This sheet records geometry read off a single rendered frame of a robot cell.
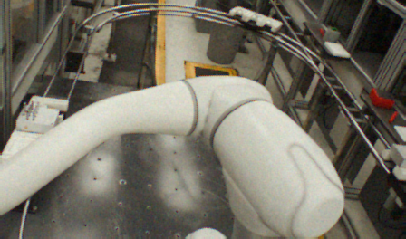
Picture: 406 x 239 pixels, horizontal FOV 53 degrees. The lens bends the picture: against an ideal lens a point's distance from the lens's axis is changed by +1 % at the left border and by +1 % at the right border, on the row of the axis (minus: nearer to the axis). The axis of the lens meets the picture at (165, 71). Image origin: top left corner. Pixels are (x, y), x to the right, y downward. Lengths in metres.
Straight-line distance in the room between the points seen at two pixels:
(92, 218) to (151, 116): 0.89
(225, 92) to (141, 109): 0.15
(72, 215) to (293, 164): 1.04
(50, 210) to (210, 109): 0.95
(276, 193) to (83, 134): 0.28
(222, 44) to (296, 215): 3.53
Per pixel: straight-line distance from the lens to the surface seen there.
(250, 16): 3.03
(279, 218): 0.60
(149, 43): 3.03
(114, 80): 3.49
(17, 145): 1.48
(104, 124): 0.61
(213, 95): 0.69
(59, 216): 1.51
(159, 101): 0.66
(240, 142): 0.63
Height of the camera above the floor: 1.84
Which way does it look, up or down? 29 degrees down
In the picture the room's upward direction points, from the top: 12 degrees clockwise
